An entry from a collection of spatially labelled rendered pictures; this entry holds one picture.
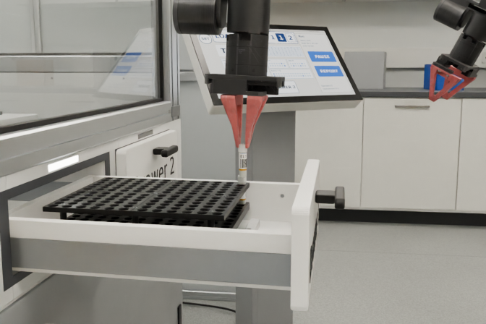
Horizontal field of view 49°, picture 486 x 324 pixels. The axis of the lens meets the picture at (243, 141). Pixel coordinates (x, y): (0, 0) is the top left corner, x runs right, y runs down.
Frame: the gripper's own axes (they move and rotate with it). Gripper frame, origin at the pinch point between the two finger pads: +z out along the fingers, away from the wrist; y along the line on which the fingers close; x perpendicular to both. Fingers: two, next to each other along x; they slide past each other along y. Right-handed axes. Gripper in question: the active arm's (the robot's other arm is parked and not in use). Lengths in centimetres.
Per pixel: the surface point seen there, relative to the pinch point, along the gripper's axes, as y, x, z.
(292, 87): 0, -89, -5
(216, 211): 0.6, 13.4, 6.5
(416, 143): -69, -290, 34
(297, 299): -9.6, 20.7, 12.9
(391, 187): -56, -290, 64
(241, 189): -0.4, 2.0, 6.3
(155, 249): 6.1, 18.9, 9.7
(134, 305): 21.8, -17.7, 34.3
